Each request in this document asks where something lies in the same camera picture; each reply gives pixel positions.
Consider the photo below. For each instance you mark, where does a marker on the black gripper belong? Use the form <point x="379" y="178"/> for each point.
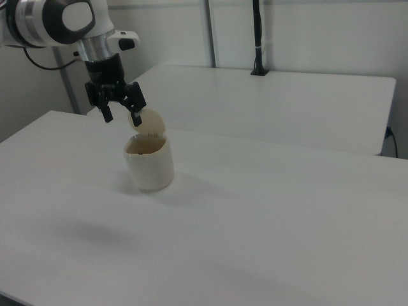
<point x="105" y="71"/>

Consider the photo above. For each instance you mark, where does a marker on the cream trash bin lid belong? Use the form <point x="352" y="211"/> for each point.
<point x="153" y="122"/>

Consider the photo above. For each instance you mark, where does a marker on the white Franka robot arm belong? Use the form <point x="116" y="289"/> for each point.
<point x="35" y="19"/>

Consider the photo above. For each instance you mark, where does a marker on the cream round trash bin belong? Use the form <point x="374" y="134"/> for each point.
<point x="150" y="169"/>

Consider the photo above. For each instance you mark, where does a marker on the white rear table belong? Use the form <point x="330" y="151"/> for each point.
<point x="271" y="102"/>

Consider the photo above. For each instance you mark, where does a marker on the grey metal frame post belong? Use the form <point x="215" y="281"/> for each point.
<point x="68" y="89"/>
<point x="212" y="32"/>

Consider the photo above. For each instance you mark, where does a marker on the black clamped camera pole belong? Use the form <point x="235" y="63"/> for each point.
<point x="258" y="38"/>

